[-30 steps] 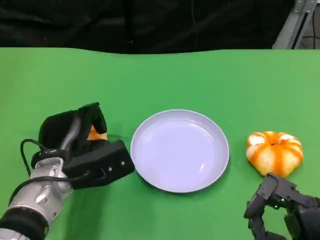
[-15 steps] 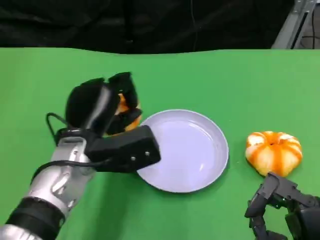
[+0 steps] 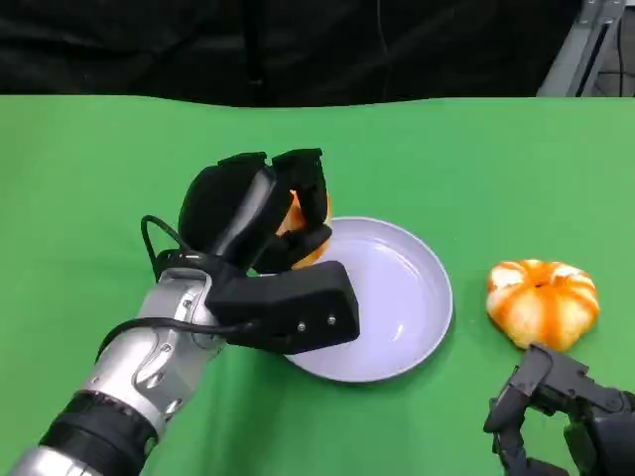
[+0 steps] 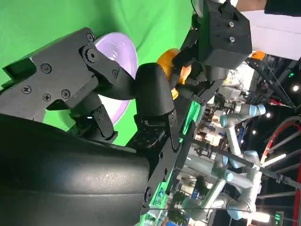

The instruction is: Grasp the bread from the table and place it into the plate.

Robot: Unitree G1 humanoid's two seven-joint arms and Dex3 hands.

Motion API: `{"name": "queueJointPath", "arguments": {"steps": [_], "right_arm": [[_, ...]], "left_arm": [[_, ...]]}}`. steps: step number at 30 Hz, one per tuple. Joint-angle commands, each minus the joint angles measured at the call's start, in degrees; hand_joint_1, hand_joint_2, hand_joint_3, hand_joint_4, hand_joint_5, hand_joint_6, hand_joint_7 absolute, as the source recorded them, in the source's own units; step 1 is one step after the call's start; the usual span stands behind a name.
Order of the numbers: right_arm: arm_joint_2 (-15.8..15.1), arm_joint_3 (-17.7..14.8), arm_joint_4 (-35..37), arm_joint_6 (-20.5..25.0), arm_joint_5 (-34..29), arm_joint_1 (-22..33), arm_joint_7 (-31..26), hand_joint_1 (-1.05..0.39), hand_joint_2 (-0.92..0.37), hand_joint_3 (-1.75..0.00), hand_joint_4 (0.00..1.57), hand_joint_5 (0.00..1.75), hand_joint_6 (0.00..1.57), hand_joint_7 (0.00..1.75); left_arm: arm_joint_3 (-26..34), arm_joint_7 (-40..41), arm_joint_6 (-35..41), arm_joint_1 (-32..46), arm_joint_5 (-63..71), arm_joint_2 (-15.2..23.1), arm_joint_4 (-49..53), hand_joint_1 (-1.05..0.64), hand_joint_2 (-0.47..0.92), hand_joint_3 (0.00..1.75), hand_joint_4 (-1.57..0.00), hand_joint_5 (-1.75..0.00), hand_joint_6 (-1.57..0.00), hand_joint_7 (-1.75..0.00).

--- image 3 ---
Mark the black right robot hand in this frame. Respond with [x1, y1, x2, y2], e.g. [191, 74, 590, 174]
[483, 341, 635, 476]

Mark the thin black hanging cable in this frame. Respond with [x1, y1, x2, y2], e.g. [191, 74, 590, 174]
[374, 0, 391, 100]

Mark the grey metal frame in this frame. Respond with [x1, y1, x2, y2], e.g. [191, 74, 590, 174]
[537, 0, 621, 98]

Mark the lilac plate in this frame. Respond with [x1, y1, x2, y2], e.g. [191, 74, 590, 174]
[282, 215, 455, 384]

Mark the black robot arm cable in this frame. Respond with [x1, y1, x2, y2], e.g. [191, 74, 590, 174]
[93, 316, 262, 366]
[140, 213, 212, 280]

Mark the black backdrop curtain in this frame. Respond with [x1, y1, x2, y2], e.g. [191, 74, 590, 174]
[0, 0, 635, 108]

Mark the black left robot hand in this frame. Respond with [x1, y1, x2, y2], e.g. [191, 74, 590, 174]
[176, 147, 334, 278]

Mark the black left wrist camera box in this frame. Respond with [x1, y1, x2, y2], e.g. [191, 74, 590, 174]
[204, 260, 360, 356]

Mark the orange and white bread roll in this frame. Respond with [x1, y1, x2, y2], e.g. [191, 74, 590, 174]
[274, 190, 334, 272]
[485, 258, 600, 352]

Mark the green table cloth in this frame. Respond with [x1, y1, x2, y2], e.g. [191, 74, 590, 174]
[0, 93, 635, 476]

